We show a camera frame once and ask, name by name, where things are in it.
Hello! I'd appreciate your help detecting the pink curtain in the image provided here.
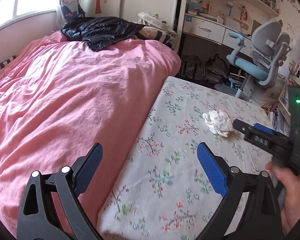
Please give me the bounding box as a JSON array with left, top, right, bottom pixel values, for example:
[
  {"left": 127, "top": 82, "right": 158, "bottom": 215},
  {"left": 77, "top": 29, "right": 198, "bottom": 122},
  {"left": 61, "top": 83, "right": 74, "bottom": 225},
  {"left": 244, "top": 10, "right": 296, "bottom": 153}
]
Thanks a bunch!
[{"left": 56, "top": 0, "right": 85, "bottom": 28}]

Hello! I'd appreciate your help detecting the white bag on pillow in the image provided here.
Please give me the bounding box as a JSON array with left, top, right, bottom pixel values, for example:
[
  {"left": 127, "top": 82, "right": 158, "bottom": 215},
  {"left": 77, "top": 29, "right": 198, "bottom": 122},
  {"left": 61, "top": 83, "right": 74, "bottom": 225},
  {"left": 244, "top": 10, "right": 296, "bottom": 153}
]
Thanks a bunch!
[{"left": 138, "top": 12, "right": 174, "bottom": 33}]

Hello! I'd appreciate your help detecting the white tissue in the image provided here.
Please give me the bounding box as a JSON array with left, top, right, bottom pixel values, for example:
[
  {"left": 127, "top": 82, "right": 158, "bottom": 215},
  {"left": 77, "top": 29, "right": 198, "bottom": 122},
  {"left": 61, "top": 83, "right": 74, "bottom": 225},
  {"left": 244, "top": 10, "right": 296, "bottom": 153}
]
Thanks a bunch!
[{"left": 202, "top": 109, "right": 234, "bottom": 137}]

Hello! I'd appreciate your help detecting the white tote bag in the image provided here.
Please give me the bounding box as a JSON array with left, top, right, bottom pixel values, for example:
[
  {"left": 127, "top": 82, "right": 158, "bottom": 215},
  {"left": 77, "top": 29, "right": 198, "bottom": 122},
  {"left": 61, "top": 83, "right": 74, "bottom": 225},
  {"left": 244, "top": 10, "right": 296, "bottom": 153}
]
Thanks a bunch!
[{"left": 251, "top": 76, "right": 286, "bottom": 112}]

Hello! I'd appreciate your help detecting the black down jacket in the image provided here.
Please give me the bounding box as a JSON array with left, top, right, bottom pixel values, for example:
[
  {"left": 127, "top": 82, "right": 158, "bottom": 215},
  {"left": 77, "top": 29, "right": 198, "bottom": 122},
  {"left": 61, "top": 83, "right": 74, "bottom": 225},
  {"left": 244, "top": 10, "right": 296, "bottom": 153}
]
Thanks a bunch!
[{"left": 60, "top": 16, "right": 144, "bottom": 51}]

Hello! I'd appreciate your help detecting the floral white cloth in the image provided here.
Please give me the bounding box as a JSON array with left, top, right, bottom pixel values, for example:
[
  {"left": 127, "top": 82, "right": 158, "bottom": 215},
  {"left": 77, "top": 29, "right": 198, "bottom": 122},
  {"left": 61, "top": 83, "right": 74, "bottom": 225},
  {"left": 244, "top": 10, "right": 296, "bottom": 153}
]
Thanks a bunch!
[{"left": 97, "top": 77, "right": 271, "bottom": 239}]

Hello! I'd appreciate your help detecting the striped pillow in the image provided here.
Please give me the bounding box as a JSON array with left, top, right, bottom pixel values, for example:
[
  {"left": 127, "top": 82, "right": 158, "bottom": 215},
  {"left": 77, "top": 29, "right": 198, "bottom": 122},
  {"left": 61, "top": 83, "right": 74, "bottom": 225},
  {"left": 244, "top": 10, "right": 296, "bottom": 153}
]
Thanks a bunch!
[{"left": 133, "top": 26, "right": 175, "bottom": 50}]

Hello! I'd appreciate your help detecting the white bookshelf with books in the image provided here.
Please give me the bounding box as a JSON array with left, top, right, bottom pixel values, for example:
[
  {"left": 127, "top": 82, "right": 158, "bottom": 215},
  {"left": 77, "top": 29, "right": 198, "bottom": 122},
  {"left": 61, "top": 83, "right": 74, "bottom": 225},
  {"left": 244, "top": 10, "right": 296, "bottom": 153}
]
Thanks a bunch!
[{"left": 268, "top": 57, "right": 300, "bottom": 135}]

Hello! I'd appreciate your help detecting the white desk with drawers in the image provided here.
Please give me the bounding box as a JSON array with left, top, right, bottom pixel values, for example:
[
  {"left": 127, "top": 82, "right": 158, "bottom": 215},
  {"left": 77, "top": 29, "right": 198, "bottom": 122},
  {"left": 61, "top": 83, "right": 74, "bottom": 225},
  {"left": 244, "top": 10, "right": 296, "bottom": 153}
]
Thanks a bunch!
[{"left": 183, "top": 14, "right": 256, "bottom": 57}]

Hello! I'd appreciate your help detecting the grey blue desk chair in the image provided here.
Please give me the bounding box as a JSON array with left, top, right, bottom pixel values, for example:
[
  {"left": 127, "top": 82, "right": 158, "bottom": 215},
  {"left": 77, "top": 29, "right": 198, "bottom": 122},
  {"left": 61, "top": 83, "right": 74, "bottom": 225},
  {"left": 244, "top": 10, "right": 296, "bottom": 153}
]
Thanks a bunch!
[{"left": 214, "top": 20, "right": 291, "bottom": 101}]

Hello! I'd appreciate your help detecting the pink duvet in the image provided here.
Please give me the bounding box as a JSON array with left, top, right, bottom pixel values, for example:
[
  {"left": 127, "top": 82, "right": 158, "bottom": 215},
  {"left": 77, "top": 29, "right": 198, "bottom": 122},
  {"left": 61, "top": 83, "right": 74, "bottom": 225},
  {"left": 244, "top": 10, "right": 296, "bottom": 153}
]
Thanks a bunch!
[{"left": 0, "top": 31, "right": 181, "bottom": 234}]

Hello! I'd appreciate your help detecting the right hand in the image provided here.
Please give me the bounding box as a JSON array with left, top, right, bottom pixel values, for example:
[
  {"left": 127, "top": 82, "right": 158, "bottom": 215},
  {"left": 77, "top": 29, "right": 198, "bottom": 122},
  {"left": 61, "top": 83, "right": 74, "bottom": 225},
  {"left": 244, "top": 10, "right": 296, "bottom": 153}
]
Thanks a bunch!
[{"left": 265, "top": 163, "right": 300, "bottom": 235}]

